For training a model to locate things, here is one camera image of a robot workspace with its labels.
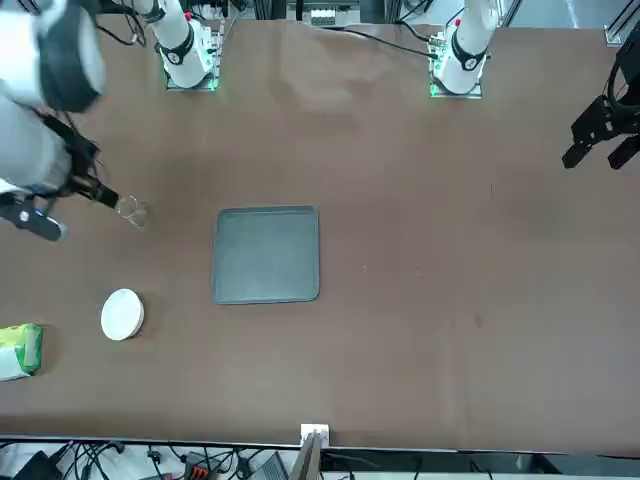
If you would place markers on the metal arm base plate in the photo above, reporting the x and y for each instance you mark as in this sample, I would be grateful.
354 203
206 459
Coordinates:
215 60
475 92

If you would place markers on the aluminium frame profile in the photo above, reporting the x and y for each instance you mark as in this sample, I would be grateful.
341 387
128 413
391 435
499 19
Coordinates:
615 32

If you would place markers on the clear glass measuring cup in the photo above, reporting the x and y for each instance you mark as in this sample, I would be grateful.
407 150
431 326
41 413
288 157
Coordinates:
135 215

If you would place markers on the white power strip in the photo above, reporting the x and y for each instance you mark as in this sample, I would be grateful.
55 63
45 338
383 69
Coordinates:
322 17

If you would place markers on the power strip with red switches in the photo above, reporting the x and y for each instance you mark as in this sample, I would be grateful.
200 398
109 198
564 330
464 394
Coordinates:
195 467

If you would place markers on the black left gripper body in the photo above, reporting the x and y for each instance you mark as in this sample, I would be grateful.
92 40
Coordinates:
630 75

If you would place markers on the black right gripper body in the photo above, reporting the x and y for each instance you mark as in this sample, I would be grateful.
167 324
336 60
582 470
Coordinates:
75 187

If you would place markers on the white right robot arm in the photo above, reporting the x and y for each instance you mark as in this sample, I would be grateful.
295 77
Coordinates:
180 50

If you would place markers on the aluminium camera post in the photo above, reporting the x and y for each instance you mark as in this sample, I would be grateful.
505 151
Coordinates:
315 435

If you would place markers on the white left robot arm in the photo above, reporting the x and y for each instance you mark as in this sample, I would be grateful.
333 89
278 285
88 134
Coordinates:
470 50

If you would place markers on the dark grey square tray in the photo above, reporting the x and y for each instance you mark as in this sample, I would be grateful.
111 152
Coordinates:
270 255

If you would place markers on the white bowl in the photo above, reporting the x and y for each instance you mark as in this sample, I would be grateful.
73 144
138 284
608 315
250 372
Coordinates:
120 315

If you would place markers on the green and white tissue packet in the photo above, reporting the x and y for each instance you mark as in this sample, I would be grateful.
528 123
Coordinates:
20 355

